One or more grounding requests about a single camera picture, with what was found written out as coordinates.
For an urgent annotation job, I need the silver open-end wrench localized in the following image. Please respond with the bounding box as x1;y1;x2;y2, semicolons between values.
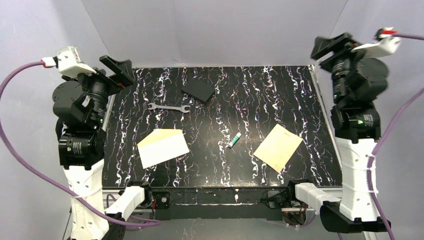
147;102;190;114

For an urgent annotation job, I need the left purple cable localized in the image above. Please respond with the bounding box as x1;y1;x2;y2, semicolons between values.
0;60;163;231

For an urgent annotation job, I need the green glue stick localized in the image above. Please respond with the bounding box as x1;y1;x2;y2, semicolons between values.
226;132;242;148

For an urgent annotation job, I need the cream paper letter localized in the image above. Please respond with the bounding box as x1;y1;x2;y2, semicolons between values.
253;124;303;173

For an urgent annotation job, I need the cream paper envelope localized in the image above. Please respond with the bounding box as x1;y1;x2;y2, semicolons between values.
137;128;190;169

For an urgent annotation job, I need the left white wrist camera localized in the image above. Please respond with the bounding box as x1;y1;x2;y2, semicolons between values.
41;46;97;78

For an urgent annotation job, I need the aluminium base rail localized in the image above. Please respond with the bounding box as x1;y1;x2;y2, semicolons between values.
67;185;379;240

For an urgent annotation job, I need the black ribbed block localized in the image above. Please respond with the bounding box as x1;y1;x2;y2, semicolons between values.
181;79;215;103

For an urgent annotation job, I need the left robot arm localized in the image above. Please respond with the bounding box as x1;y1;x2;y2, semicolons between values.
52;52;149;240

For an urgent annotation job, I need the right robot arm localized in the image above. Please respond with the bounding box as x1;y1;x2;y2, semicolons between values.
266;27;401;234

